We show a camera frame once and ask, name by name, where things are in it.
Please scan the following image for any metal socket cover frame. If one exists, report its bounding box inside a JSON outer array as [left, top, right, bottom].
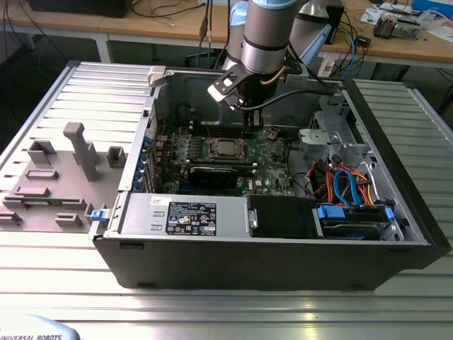
[[209, 137, 248, 159]]

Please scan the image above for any silver topped CPU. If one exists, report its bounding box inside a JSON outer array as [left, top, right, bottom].
[[216, 140, 239, 154]]

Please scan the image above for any CPU socket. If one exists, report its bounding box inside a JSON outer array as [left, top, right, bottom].
[[207, 135, 251, 159]]

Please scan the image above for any pale blue Universal Robots cover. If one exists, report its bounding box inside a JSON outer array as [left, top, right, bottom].
[[0, 313, 83, 340]]

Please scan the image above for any green motherboard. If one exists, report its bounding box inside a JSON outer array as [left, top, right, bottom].
[[155, 125, 298, 196]]

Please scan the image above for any low profile graphics card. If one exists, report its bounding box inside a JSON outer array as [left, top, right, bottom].
[[189, 164, 239, 191]]

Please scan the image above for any silver metal drive cage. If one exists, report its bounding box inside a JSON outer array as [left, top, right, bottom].
[[297, 92, 382, 168]]

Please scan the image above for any beige case latch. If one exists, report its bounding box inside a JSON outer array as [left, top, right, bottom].
[[146, 66, 168, 88]]

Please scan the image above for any wooden desk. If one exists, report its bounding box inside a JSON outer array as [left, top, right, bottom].
[[320, 0, 453, 77], [101, 0, 231, 63], [0, 0, 137, 64]]

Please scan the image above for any metal heat sink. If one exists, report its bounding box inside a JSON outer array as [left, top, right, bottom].
[[373, 16, 394, 40]]

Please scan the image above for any hard disk in blue carrier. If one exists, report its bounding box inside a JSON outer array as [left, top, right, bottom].
[[316, 203, 396, 242]]

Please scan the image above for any grey electronic device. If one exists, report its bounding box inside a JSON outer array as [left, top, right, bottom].
[[392, 16, 423, 40]]

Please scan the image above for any silver power supply with label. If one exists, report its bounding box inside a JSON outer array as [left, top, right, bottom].
[[119, 193, 249, 237]]

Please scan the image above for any black PC case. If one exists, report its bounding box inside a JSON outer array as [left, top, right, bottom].
[[88, 60, 453, 293]]

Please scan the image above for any blue cardboard box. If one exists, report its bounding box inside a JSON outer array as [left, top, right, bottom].
[[412, 0, 453, 15]]

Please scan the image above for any black box on desk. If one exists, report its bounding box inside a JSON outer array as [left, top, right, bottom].
[[27, 0, 129, 19]]

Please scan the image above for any grey parts rack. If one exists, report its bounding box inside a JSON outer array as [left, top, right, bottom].
[[0, 121, 129, 233]]

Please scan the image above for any green RAM stick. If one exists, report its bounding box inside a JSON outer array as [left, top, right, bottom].
[[19, 199, 64, 208]]

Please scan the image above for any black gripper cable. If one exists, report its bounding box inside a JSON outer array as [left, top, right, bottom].
[[242, 88, 337, 113]]

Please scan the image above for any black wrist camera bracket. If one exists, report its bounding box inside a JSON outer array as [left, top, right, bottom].
[[207, 66, 246, 111]]

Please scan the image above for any thick black cable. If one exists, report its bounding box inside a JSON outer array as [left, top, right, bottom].
[[285, 140, 316, 199]]

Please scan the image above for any red flat wire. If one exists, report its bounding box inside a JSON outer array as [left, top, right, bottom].
[[306, 161, 328, 194]]

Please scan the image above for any blue hanging cable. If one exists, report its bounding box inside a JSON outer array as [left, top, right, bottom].
[[345, 33, 360, 77]]

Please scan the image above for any orange flat wire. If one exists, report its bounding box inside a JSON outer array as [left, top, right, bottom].
[[325, 163, 350, 206], [353, 171, 377, 207]]

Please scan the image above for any blue flat wire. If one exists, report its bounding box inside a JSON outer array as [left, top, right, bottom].
[[333, 169, 366, 209]]

